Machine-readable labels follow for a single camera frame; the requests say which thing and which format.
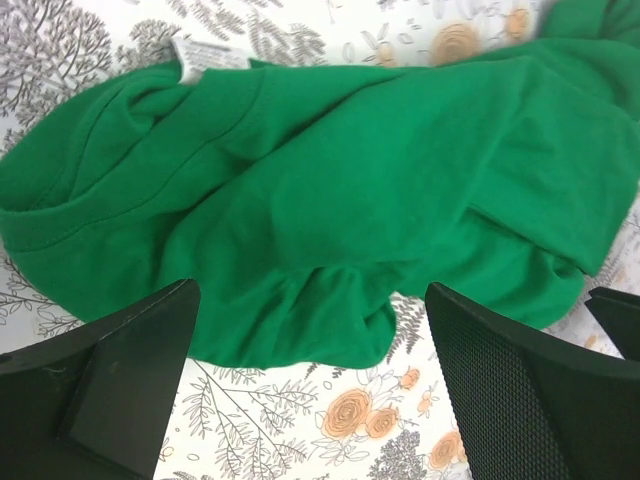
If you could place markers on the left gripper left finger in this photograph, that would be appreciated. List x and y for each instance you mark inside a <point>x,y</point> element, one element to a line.
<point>94,403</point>

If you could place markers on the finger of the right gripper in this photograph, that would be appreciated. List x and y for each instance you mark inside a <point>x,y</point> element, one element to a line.
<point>617,313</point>

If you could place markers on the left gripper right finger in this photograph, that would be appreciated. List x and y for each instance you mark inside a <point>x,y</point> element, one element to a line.
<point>529,405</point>

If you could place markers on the green t shirt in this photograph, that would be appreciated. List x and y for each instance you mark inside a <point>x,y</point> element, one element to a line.
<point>301,198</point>

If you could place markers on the floral table mat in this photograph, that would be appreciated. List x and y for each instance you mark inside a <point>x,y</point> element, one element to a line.
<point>313,420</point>

